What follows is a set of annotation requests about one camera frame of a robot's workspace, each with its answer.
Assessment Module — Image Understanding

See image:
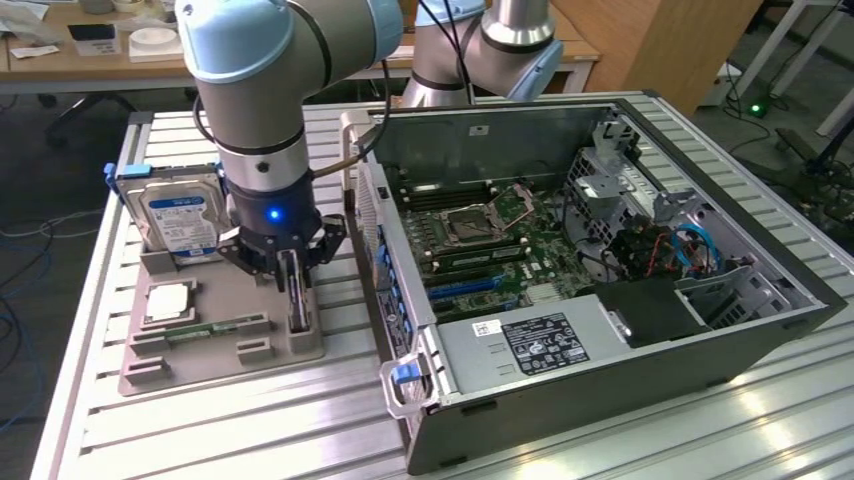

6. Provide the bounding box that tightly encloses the black open PC case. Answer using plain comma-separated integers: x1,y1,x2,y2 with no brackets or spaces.
338,97,850,476

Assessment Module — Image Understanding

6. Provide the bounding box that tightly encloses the green RAM stick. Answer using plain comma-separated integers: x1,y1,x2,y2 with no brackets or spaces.
163,319,259,344

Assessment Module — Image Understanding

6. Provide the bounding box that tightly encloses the blue expansion slot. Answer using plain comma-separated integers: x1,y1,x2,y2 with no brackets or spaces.
426,277,513,301

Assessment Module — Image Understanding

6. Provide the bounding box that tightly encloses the white box round insert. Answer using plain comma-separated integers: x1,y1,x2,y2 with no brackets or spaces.
127,27,186,64

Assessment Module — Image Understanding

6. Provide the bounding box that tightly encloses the white device beside cabinet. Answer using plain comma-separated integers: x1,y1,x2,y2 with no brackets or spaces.
697,62,744,111

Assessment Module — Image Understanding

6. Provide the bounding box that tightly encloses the wooden cabinet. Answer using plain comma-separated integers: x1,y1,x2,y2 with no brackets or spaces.
550,0,766,116

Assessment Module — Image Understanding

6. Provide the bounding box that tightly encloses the blue card retainer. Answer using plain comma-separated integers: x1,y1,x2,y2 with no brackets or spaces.
371,243,402,326

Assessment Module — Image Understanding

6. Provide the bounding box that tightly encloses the metal disk bay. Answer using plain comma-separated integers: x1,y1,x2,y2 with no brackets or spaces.
673,264,813,331

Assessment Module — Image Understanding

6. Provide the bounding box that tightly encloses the hard disk in blue carrier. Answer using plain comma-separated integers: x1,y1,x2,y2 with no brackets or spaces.
103,158,232,266

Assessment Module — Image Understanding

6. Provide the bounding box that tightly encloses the white box black lid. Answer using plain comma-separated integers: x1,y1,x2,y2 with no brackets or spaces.
66,23,126,57

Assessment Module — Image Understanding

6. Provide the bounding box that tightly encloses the silver chipset heatsink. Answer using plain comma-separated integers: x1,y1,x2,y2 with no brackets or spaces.
523,285,563,307

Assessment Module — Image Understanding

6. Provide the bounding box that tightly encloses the black floor stand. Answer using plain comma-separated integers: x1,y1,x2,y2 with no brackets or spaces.
773,127,854,226

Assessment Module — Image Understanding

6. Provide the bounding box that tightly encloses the CPU socket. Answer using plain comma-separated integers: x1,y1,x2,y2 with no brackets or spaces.
445,204,506,241

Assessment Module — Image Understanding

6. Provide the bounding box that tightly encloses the black plastic shroud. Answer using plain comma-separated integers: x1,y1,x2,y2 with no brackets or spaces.
593,279,713,349

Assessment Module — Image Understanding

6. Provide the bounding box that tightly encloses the silver CPU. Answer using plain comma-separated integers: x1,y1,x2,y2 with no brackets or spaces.
144,285,192,324

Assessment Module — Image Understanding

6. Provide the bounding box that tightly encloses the metal drive cage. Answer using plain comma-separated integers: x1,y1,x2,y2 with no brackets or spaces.
563,144,709,246

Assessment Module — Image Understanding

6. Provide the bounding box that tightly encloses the blue wire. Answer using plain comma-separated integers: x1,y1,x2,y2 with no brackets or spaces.
672,224,721,279

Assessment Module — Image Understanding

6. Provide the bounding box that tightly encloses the metal socket cover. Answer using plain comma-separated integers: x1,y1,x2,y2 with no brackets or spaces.
490,182,539,234

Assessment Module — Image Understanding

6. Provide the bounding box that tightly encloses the green motherboard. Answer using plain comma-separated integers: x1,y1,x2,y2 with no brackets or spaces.
383,167,589,324

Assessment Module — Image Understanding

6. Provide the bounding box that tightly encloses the wooden desk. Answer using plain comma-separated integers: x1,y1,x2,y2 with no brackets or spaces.
0,0,602,109

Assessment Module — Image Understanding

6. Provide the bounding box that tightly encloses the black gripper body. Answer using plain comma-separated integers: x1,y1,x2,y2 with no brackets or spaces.
228,174,326,275

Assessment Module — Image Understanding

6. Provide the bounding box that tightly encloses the installed RAM stick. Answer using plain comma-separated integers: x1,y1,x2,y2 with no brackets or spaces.
426,238,529,262
434,247,533,275

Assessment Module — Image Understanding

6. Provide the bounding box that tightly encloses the white desk frame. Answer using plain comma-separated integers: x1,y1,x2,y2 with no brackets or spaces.
733,0,854,137

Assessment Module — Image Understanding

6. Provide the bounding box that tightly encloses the graphics card with metal bracket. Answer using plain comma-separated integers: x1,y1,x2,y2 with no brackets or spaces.
278,248,315,335

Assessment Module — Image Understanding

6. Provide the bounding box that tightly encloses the grey parts rack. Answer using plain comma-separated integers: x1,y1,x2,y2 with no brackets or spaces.
118,193,329,399

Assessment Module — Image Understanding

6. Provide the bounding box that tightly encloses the grey power supply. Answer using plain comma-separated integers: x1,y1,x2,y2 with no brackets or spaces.
433,294,633,396

